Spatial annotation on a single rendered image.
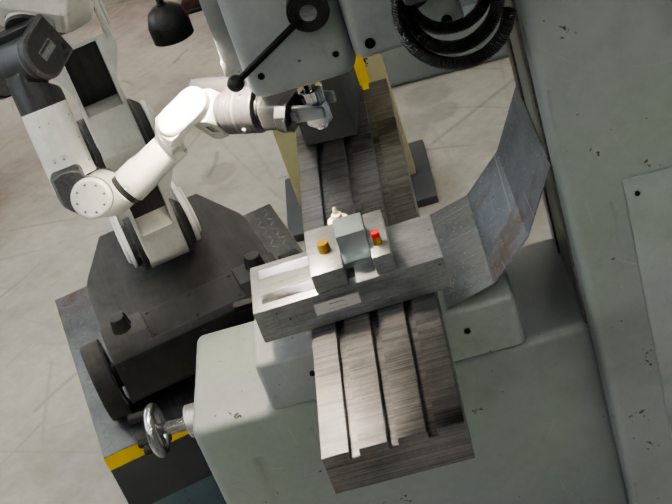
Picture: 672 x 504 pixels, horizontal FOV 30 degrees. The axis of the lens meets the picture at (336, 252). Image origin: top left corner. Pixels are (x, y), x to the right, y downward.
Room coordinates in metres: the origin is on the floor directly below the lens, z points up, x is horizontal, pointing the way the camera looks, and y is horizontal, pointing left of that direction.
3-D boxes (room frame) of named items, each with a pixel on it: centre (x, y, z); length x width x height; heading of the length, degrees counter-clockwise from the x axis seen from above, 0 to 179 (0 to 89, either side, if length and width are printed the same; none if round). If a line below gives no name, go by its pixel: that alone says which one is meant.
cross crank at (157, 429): (2.09, 0.44, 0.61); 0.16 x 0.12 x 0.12; 83
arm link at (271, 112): (2.08, 0.03, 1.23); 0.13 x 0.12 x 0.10; 148
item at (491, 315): (2.03, -0.05, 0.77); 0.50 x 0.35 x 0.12; 83
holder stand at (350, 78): (2.59, -0.10, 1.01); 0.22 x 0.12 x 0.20; 166
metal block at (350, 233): (1.89, -0.04, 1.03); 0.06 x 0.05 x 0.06; 175
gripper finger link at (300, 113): (2.00, -0.03, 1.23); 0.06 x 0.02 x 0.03; 58
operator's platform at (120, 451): (2.78, 0.41, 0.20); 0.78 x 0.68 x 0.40; 10
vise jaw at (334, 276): (1.90, 0.02, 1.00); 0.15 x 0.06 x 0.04; 175
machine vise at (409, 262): (1.89, -0.01, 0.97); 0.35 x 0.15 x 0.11; 85
